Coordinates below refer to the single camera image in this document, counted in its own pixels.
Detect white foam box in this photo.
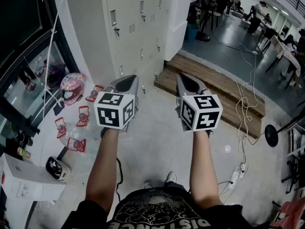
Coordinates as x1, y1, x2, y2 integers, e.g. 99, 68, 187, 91
164, 20, 189, 62
171, 0, 193, 30

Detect white water dispenser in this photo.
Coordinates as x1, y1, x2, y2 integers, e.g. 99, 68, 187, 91
0, 152, 67, 201

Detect black framed glass window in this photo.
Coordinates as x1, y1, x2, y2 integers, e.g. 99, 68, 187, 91
0, 0, 81, 152

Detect table with patterned cloth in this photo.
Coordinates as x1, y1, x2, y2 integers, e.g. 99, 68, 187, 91
265, 34, 302, 90

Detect yellow-green drink can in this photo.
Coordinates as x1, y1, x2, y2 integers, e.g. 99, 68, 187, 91
17, 146, 32, 159

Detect person's right forearm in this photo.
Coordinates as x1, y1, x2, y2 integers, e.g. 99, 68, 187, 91
189, 130, 224, 209

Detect pink fabric item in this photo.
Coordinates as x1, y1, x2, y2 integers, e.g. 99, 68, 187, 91
271, 196, 305, 229

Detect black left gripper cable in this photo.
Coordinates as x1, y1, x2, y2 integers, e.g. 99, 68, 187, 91
116, 157, 124, 186

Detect teal bin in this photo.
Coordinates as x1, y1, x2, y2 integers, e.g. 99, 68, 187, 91
185, 22, 198, 42

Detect black chair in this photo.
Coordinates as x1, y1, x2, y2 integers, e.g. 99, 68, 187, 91
258, 27, 278, 54

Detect grey metal locker door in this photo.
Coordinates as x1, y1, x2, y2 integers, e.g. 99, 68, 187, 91
113, 47, 142, 81
139, 36, 158, 80

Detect white power cable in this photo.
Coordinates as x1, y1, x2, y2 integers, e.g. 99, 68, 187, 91
236, 42, 260, 109

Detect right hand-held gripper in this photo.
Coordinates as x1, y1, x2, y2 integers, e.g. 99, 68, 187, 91
175, 72, 224, 138

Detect pink star-patterned helmet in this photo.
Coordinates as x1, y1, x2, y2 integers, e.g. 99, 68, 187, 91
60, 72, 86, 106

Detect black tumbler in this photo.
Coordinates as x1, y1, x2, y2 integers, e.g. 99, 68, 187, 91
14, 132, 34, 147

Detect black round base stand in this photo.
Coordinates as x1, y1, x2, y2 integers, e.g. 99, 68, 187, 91
264, 114, 305, 148

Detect wooden slat platform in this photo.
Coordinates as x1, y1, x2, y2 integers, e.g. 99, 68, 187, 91
154, 53, 266, 139

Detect small cream fan heater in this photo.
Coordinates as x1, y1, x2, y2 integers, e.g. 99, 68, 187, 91
45, 156, 71, 182

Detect cream power cable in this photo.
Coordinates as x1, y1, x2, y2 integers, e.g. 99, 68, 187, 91
234, 80, 253, 174

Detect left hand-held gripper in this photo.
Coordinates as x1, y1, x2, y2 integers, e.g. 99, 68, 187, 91
94, 74, 140, 138

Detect person's left forearm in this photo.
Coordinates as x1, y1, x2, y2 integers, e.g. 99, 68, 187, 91
85, 127, 120, 212

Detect person's black printed T-shirt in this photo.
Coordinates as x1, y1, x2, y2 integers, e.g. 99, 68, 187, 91
65, 186, 271, 229

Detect dark blue cloth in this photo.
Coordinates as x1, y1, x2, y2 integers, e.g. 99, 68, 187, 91
53, 104, 65, 116

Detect black swivel chair base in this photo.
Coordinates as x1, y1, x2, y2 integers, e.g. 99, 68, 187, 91
281, 160, 303, 195

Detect person's black trousers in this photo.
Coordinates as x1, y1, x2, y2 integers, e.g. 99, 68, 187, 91
142, 180, 191, 195

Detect person's right white shoe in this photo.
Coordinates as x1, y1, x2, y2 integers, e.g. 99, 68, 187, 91
165, 171, 178, 184

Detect white rope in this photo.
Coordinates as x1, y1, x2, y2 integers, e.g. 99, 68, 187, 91
42, 0, 67, 119

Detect clear water jug red handle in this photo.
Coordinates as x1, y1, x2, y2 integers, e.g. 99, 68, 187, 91
54, 117, 68, 139
75, 105, 90, 128
85, 84, 105, 104
66, 136, 87, 154

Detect white power strip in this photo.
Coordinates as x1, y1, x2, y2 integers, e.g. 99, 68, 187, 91
228, 162, 248, 190

